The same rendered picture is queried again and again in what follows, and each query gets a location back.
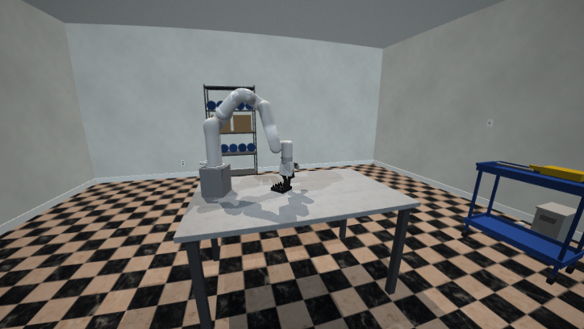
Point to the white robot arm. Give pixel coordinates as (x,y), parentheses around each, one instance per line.
(213,125)

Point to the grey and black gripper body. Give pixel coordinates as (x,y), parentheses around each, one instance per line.
(286,168)

